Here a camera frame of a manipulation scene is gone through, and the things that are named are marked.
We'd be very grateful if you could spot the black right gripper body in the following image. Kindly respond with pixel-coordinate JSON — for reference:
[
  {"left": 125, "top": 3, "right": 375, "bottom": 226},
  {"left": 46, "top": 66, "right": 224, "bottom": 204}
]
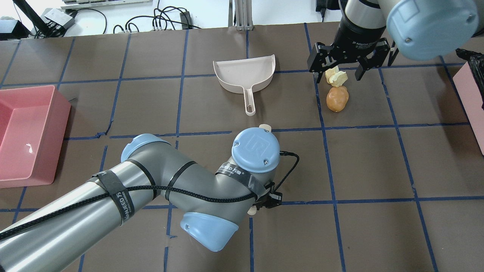
[{"left": 319, "top": 17, "right": 390, "bottom": 73}]

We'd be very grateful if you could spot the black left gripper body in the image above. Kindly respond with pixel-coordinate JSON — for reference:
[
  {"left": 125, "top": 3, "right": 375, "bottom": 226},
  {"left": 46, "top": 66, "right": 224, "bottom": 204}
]
[{"left": 253, "top": 182, "right": 283, "bottom": 210}]

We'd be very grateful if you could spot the beige plastic dustpan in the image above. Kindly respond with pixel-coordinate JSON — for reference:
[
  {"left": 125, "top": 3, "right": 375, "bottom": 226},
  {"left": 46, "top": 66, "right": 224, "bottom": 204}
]
[{"left": 213, "top": 54, "right": 276, "bottom": 116}]

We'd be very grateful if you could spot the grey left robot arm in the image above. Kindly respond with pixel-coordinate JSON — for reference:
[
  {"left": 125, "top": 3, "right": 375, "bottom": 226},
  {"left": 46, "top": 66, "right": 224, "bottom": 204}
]
[{"left": 1, "top": 75, "right": 328, "bottom": 272}]

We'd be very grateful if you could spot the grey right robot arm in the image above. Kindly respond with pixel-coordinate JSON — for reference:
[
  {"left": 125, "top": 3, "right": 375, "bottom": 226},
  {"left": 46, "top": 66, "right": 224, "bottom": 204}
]
[{"left": 307, "top": 0, "right": 483, "bottom": 82}]

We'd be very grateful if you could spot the pink plastic bin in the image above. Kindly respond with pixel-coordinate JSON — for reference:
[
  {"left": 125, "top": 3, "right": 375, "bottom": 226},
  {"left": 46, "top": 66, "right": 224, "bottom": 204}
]
[{"left": 0, "top": 85, "right": 71, "bottom": 188}]

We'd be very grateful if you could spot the pale yellow toy chunk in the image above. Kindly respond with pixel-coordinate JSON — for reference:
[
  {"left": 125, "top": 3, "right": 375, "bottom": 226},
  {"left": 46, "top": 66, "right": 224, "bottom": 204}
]
[{"left": 324, "top": 66, "right": 348, "bottom": 87}]

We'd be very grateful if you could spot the orange toy potato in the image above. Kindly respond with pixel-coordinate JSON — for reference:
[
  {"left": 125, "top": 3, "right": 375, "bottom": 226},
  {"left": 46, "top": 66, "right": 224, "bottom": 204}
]
[{"left": 326, "top": 86, "right": 349, "bottom": 112}]

